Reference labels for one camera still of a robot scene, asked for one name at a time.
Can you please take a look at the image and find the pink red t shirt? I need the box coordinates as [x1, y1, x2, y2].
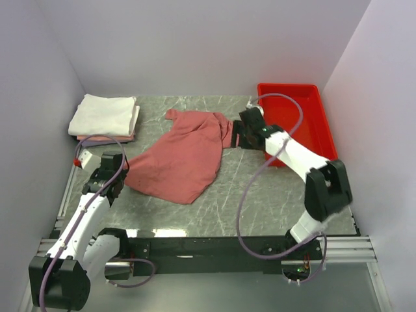
[125, 109, 233, 205]

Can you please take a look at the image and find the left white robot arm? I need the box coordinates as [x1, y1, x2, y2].
[29, 152, 130, 311]

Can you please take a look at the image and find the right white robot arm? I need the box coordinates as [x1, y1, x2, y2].
[236, 107, 352, 260]

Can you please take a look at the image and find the white folded t shirt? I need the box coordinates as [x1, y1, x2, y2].
[68, 94, 140, 137]

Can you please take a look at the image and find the red plastic bin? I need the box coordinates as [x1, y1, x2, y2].
[257, 83, 339, 169]

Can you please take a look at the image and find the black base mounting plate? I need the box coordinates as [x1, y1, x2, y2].
[129, 236, 322, 274]

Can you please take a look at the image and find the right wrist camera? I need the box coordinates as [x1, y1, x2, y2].
[246, 101, 264, 116]

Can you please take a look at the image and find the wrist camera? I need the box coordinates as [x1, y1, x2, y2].
[73, 149, 100, 172]
[246, 101, 264, 116]

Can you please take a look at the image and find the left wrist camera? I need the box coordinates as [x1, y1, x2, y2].
[73, 149, 100, 172]

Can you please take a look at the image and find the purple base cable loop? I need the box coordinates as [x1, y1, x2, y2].
[105, 257, 159, 289]

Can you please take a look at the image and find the aluminium frame rail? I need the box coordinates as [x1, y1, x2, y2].
[36, 237, 378, 265]

